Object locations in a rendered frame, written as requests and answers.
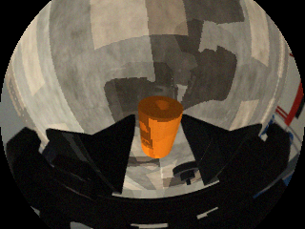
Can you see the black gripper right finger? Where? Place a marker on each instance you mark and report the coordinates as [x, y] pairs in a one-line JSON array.
[[213, 147]]

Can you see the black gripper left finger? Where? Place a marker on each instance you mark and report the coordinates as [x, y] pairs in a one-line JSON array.
[[107, 151]]

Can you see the orange knob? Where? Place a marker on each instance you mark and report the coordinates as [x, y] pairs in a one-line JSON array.
[[159, 118]]

